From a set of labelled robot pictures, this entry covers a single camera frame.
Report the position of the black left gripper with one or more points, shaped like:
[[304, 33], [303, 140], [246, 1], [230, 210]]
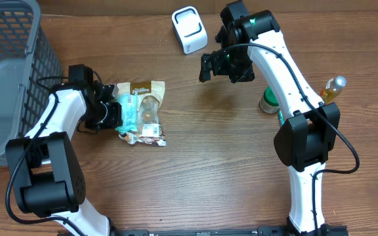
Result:
[[115, 120]]

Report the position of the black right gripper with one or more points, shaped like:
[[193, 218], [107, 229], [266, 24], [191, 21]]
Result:
[[209, 65]]

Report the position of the teal white pack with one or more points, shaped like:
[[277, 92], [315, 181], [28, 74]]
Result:
[[128, 104]]

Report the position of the brown mushroom packet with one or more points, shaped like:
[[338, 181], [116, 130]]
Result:
[[149, 100]]

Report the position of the green lid jar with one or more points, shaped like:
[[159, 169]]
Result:
[[268, 102]]

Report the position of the green freshening pouch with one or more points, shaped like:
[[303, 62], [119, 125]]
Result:
[[280, 118]]

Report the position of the yellow oil bottle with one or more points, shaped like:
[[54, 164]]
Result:
[[333, 88]]

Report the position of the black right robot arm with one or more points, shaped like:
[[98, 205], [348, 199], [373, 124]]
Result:
[[309, 126]]

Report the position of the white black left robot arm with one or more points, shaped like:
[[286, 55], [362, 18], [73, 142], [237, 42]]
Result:
[[46, 181]]

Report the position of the white barcode scanner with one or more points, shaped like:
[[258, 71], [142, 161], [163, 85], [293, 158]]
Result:
[[189, 29]]

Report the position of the dark grey plastic basket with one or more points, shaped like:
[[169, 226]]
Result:
[[25, 56]]

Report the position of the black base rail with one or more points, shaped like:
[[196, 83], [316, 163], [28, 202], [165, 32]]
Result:
[[260, 231]]

